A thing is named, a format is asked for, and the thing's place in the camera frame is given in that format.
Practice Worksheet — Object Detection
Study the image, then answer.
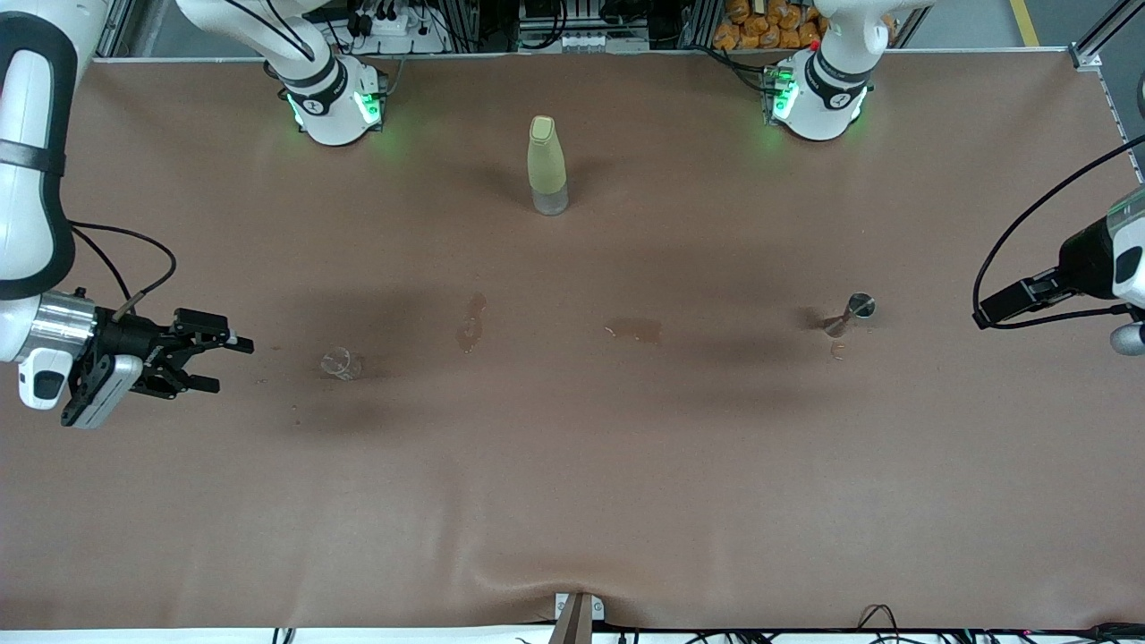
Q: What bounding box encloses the steel double jigger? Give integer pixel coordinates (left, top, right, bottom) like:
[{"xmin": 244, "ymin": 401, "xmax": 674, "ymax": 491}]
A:
[{"xmin": 823, "ymin": 292, "xmax": 878, "ymax": 339}]

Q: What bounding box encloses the elongated liquid puddle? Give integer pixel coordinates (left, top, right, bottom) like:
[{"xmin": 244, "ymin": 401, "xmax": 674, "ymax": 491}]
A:
[{"xmin": 455, "ymin": 292, "xmax": 489, "ymax": 354}]

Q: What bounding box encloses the white power strip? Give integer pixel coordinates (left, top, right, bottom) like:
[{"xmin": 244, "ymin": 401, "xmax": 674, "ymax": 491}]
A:
[{"xmin": 351, "ymin": 7, "xmax": 448, "ymax": 55}]

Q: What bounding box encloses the pile of orange bags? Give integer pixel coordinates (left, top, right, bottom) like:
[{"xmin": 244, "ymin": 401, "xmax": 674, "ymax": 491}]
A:
[{"xmin": 713, "ymin": 0, "xmax": 828, "ymax": 51}]

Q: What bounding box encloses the green bottle with glass base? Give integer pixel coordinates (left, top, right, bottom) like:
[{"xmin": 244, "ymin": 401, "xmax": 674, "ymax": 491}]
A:
[{"xmin": 526, "ymin": 114, "xmax": 571, "ymax": 216}]

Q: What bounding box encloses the small liquid puddle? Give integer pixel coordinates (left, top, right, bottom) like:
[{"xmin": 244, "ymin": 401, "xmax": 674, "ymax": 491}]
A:
[{"xmin": 605, "ymin": 318, "xmax": 666, "ymax": 349}]

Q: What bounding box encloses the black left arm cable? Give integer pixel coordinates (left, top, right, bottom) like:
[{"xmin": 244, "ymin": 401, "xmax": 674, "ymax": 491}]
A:
[{"xmin": 972, "ymin": 134, "xmax": 1145, "ymax": 331}]

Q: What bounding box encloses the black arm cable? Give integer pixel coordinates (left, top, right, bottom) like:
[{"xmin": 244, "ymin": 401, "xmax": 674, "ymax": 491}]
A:
[
  {"xmin": 972, "ymin": 134, "xmax": 1145, "ymax": 331},
  {"xmin": 67, "ymin": 221, "xmax": 178, "ymax": 323}
]

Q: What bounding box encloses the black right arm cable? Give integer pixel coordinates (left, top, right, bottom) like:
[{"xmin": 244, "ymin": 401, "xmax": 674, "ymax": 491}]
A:
[{"xmin": 67, "ymin": 221, "xmax": 178, "ymax": 323}]

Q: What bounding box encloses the aluminium frame post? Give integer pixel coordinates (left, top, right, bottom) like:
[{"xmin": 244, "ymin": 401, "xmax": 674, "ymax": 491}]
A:
[
  {"xmin": 1069, "ymin": 0, "xmax": 1145, "ymax": 71},
  {"xmin": 94, "ymin": 0, "xmax": 137, "ymax": 58}
]

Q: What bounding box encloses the black cable bundle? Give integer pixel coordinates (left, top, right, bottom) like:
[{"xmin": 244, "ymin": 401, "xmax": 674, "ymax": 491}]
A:
[{"xmin": 857, "ymin": 604, "xmax": 1145, "ymax": 644}]

